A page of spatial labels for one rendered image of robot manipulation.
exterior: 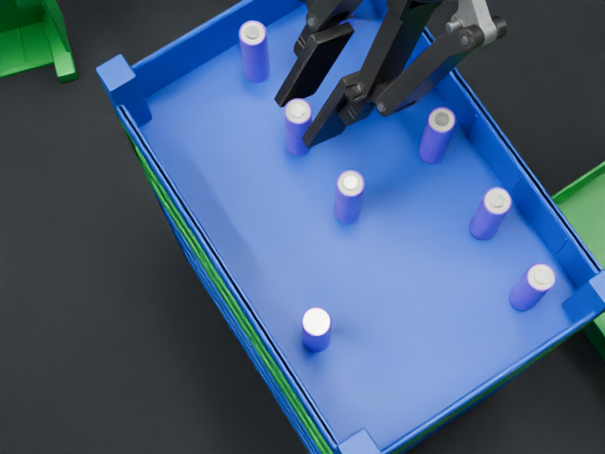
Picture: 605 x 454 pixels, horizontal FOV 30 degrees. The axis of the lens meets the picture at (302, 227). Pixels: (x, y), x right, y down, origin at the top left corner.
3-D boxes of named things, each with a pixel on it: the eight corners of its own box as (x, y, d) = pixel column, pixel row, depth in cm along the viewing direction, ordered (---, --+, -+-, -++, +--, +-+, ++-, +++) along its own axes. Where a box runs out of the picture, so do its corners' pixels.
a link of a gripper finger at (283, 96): (318, 44, 67) (311, 34, 67) (279, 108, 72) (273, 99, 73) (355, 30, 68) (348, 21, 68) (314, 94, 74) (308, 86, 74)
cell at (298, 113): (281, 140, 78) (277, 105, 72) (302, 126, 78) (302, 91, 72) (294, 160, 78) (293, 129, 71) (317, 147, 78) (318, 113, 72)
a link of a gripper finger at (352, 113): (387, 59, 66) (417, 98, 65) (354, 105, 70) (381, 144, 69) (368, 66, 65) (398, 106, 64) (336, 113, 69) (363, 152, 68)
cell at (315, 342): (320, 301, 69) (320, 320, 75) (295, 316, 68) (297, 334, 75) (337, 325, 68) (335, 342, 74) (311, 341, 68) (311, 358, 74)
